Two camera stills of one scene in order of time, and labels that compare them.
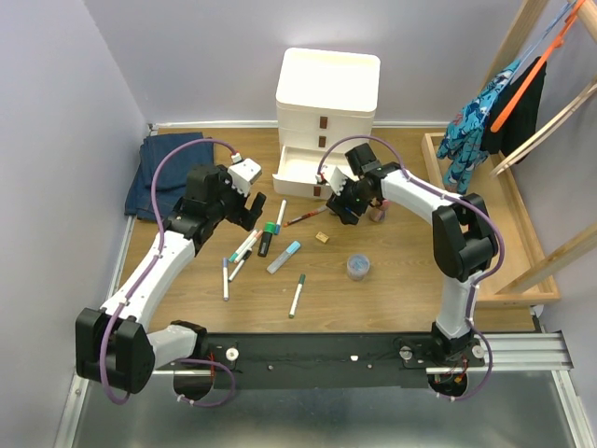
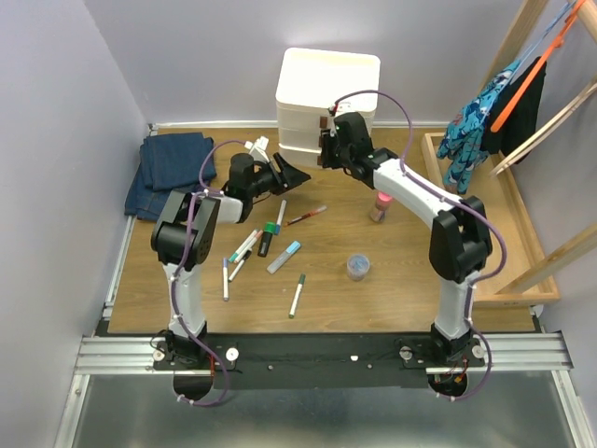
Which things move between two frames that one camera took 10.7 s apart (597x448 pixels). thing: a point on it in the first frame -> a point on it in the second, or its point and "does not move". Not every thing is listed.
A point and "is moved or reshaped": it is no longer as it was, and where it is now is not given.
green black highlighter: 270,228 does not move
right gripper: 338,203 -> 328,138
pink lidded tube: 378,214 does not move
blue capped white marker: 277,226 does not move
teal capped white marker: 234,256 does not move
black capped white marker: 247,254 does not move
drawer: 300,171 is moved or reshaped
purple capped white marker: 225,279 does not move
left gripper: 243,217 -> 289,176
